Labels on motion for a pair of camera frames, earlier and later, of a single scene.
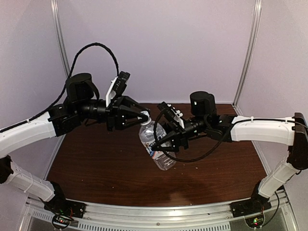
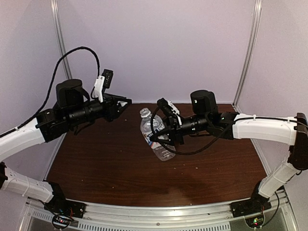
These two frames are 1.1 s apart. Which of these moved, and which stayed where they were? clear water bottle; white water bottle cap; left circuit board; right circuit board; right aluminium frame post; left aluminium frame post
Moved: white water bottle cap; clear water bottle
Stayed: right circuit board; left circuit board; right aluminium frame post; left aluminium frame post
